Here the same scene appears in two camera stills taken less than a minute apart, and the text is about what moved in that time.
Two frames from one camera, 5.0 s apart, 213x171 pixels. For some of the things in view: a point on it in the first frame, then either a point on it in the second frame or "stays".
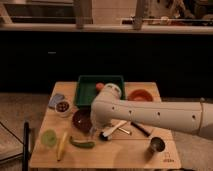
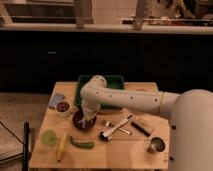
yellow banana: [61, 146] stays
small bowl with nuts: [62, 106] stays
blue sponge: [56, 98] stays
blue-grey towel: [92, 130] to [87, 124]
